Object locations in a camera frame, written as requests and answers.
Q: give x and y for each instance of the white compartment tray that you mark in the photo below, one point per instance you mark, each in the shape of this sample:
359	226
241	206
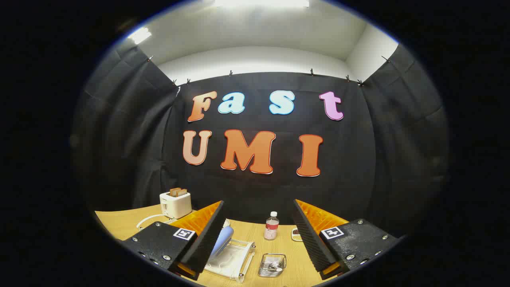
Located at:
296	235

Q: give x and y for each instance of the blue plate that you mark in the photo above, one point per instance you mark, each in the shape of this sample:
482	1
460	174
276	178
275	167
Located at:
223	239

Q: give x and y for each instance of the white dish rack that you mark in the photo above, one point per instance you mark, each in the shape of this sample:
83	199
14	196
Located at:
233	263

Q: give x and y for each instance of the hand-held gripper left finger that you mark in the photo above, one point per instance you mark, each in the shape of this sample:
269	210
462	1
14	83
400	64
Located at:
209	235

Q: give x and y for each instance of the ceiling light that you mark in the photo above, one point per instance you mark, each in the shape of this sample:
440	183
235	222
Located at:
140	35

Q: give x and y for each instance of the white toaster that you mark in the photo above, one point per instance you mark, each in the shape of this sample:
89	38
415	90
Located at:
175	205

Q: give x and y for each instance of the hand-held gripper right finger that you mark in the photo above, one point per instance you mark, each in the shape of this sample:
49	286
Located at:
308	239

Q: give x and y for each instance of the black backdrop cloth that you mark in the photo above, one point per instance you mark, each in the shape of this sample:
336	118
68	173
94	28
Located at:
358	159

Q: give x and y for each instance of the clear bottle red label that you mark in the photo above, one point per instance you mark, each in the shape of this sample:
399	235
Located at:
271	227

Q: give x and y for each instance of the brown toast slice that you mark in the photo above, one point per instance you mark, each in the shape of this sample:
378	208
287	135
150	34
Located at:
182	192
174	191

